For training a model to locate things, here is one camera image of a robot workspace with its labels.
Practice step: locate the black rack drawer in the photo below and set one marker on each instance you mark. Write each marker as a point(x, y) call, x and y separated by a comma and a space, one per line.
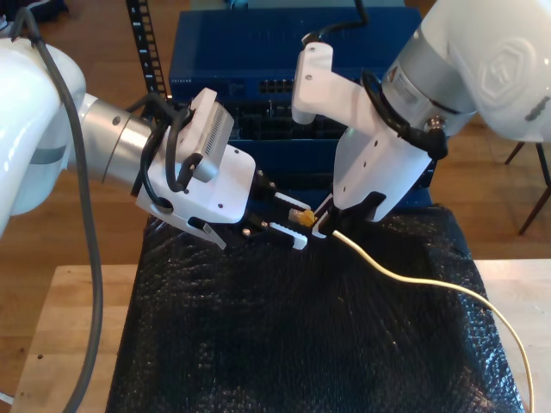
point(297, 163)

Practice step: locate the blue rack base panel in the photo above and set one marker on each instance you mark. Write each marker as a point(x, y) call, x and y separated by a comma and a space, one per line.
point(417, 199)

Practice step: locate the black bubble wrap mat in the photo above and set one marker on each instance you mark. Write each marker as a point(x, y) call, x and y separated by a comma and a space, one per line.
point(258, 344)

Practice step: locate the dark legged chair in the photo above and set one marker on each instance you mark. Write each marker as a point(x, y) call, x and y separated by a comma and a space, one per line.
point(544, 165)

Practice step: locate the person's foot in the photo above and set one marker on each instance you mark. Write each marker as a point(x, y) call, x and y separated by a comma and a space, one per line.
point(56, 5)

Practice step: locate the blue network switch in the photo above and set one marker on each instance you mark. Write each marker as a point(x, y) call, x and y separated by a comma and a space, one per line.
point(237, 51)

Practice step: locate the black rack frame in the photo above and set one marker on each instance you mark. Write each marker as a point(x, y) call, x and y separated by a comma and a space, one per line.
point(144, 51)

